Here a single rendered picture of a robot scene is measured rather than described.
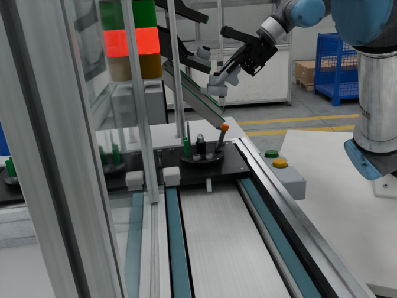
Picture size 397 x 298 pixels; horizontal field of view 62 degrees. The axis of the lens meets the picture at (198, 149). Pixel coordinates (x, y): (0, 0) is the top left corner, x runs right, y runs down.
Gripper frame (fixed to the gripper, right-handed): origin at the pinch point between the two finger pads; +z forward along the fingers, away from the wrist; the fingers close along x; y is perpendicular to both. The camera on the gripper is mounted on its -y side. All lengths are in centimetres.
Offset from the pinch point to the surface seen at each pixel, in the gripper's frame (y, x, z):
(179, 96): -3.3, 6.6, 13.0
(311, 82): 212, 453, -93
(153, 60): -18.8, -34.9, 4.9
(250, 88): 123, 380, -11
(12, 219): -18, -33, 58
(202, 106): 5.2, 8.5, 10.1
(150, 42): -21.5, -35.0, 2.7
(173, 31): -19.2, 6.3, -0.8
